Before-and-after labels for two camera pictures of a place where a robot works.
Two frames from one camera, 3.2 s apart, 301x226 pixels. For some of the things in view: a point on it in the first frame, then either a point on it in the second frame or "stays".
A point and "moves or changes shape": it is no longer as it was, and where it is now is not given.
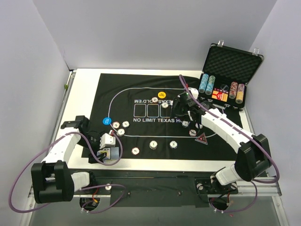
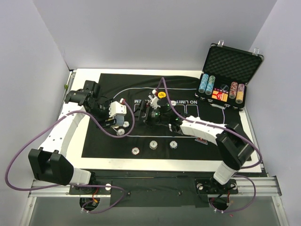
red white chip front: (135, 150) stays
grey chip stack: (153, 145) stays
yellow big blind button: (162, 94) stays
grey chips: (120, 132) stays
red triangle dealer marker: (201, 140) stays
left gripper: (97, 153) -> (109, 123)
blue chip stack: (173, 144) stays
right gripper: (178, 107) -> (145, 111)
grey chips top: (164, 105) moves or changes shape
